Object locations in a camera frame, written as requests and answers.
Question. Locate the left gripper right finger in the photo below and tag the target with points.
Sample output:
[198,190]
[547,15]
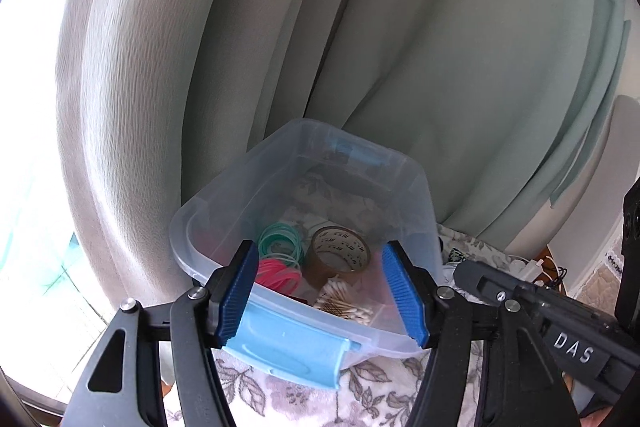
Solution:
[408,290]

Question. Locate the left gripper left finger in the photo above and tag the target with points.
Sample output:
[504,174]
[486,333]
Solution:
[232,292]

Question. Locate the brown packing tape roll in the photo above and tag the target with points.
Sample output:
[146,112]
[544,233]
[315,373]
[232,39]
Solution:
[335,252]

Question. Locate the clear plastic storage bin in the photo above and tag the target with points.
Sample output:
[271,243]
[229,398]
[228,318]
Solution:
[311,175]

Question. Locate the pink rubber bands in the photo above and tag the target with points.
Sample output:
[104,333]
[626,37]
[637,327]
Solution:
[276,275]

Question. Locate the cotton swabs bundle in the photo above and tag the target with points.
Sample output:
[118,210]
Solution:
[339,298]

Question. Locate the brown wooden headboard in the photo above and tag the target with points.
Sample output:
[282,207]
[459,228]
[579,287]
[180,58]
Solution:
[553,275]

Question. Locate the white charger adapter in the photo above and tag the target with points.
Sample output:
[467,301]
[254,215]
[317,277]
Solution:
[532,270]

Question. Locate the green curtain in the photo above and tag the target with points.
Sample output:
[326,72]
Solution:
[500,101]

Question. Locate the blue bin latch handle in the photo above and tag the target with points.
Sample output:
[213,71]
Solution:
[288,349]

